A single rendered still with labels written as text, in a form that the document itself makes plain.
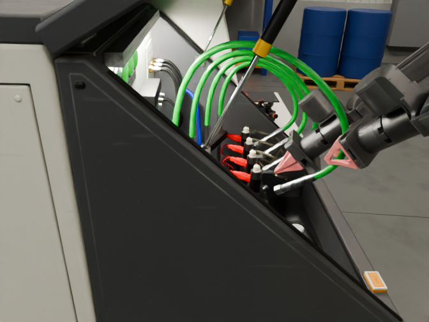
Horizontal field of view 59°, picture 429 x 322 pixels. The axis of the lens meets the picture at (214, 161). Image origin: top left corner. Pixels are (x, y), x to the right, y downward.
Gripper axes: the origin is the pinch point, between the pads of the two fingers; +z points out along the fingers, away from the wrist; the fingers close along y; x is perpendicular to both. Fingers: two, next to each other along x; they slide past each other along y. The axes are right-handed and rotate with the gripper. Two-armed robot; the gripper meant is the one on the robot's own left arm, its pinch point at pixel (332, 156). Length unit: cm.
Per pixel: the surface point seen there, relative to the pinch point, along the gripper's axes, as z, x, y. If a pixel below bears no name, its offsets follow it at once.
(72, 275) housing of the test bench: 14, -14, 50
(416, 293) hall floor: 90, 113, -89
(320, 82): -8.2, -13.6, -0.3
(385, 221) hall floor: 123, 97, -143
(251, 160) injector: 25.0, -7.4, -2.8
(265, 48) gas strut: -21.0, -22.1, 21.5
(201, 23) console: 27, -47, -21
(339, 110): -7.6, -7.1, -0.7
